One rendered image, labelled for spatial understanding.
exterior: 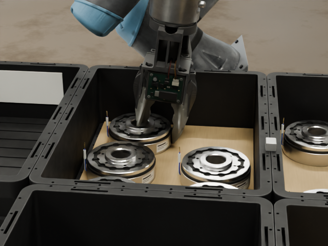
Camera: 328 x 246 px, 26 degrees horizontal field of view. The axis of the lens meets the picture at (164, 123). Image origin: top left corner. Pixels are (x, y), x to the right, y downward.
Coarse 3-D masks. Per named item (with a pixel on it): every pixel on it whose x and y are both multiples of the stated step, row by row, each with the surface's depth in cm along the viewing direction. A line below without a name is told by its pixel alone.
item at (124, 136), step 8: (112, 120) 118; (120, 120) 119; (160, 120) 119; (112, 128) 115; (120, 128) 115; (160, 128) 116; (168, 128) 115; (120, 136) 113; (128, 136) 113; (136, 136) 113; (144, 136) 114; (152, 136) 113; (160, 136) 113
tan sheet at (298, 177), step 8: (288, 160) 112; (288, 168) 110; (296, 168) 110; (304, 168) 110; (312, 168) 110; (320, 168) 110; (288, 176) 108; (296, 176) 108; (304, 176) 108; (312, 176) 108; (320, 176) 108; (288, 184) 106; (296, 184) 106; (304, 184) 106; (312, 184) 106; (320, 184) 106
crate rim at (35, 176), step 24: (96, 72) 120; (216, 72) 119; (240, 72) 119; (264, 96) 110; (264, 120) 102; (48, 144) 96; (264, 144) 96; (264, 168) 92; (192, 192) 85; (216, 192) 85; (240, 192) 85; (264, 192) 85
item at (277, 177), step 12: (276, 72) 119; (276, 96) 110; (276, 108) 106; (276, 120) 103; (276, 132) 99; (276, 156) 93; (276, 168) 90; (276, 180) 87; (276, 192) 85; (288, 192) 85; (300, 192) 85
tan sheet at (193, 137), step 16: (192, 128) 122; (208, 128) 122; (224, 128) 122; (240, 128) 122; (96, 144) 117; (176, 144) 117; (192, 144) 117; (208, 144) 117; (224, 144) 117; (240, 144) 117; (160, 160) 112; (176, 160) 112; (160, 176) 108; (176, 176) 108
